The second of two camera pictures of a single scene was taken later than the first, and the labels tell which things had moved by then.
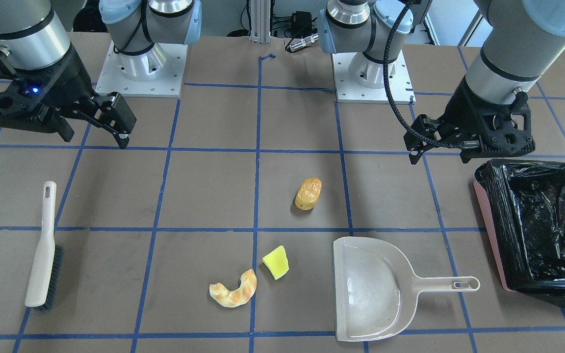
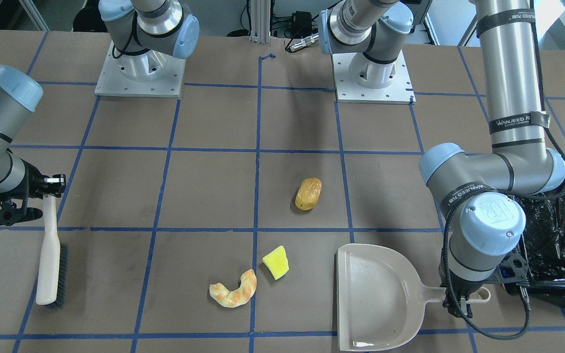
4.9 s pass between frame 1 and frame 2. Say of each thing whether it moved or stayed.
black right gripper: moved
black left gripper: moved
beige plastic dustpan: moved
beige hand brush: moved
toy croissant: stayed
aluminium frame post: stayed
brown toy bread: stayed
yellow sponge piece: stayed
